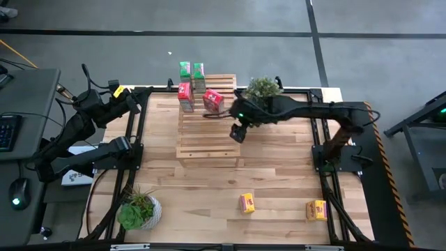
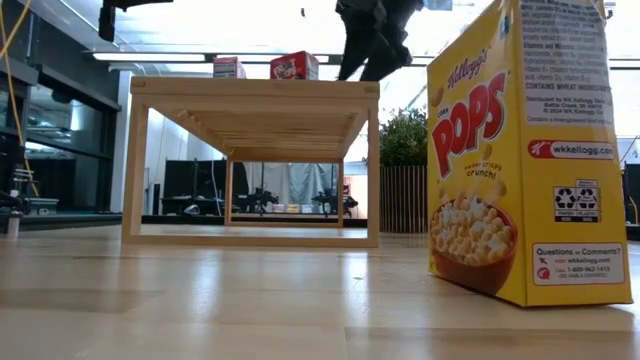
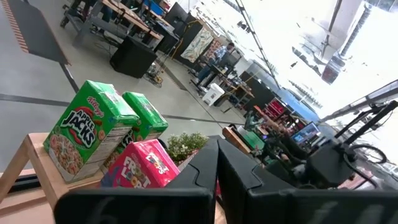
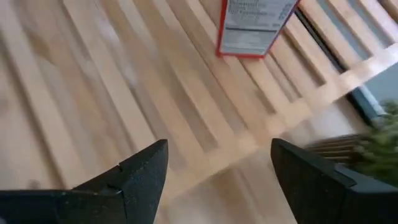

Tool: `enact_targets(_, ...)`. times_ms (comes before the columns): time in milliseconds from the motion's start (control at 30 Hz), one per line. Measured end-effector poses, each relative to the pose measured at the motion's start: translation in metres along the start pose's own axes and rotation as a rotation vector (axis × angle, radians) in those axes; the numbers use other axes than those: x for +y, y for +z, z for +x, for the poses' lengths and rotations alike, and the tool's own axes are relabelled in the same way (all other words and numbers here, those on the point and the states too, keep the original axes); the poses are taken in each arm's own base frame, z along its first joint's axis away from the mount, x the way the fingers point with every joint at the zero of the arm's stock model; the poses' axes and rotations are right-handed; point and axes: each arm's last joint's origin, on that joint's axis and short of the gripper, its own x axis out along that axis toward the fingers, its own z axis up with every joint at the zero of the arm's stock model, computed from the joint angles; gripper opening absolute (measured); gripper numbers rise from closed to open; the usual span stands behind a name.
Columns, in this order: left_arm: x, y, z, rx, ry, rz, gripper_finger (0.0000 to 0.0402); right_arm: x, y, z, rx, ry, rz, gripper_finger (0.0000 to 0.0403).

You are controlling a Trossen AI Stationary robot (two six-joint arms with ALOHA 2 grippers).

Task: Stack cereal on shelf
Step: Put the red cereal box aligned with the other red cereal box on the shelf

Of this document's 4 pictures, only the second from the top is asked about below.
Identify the yellow Corn Pops box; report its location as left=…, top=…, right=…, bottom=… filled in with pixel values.
left=426, top=0, right=635, bottom=308

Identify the black monitor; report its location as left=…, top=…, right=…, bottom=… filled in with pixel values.
left=162, top=159, right=226, bottom=202

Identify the green bush, brown slatted pot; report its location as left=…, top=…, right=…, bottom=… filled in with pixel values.
left=378, top=107, right=430, bottom=234

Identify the yellow cable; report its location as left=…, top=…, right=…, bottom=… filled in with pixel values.
left=0, top=0, right=40, bottom=197

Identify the red cereal box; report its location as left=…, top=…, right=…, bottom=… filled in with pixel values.
left=269, top=50, right=320, bottom=81
left=212, top=55, right=247, bottom=80

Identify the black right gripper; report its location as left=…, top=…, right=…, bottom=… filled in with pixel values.
left=333, top=0, right=425, bottom=83

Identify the wooden slatted shelf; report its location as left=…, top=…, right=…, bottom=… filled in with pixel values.
left=121, top=75, right=381, bottom=250

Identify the grey storage bin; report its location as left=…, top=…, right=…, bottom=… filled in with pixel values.
left=24, top=197, right=59, bottom=216

